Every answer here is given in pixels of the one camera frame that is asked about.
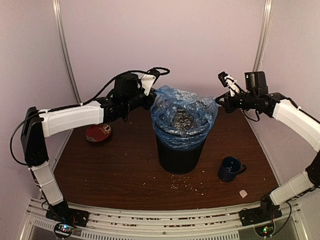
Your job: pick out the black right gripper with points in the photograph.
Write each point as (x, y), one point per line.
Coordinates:
(228, 105)

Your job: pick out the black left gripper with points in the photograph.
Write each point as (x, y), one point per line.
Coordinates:
(147, 105)

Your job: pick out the blue plastic trash bag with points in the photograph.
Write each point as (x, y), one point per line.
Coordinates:
(182, 119)

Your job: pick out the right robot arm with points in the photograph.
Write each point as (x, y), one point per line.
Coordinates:
(256, 97)

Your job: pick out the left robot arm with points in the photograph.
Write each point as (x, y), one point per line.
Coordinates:
(129, 93)

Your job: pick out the black mesh trash bin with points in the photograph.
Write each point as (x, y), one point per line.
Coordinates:
(179, 154)

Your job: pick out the red floral plate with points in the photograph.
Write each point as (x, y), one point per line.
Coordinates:
(98, 133)

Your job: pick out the dark blue mug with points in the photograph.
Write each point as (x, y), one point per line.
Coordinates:
(230, 168)

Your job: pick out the small pink paper scrap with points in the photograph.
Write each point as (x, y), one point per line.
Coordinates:
(243, 193)

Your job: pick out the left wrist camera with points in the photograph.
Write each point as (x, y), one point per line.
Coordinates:
(148, 80)

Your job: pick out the right aluminium corner post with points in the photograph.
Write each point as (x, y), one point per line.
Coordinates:
(264, 35)

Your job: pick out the aluminium corner post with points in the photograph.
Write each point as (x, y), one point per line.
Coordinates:
(264, 35)
(56, 4)

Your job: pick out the left aluminium corner post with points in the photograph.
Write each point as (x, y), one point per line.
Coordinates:
(56, 4)

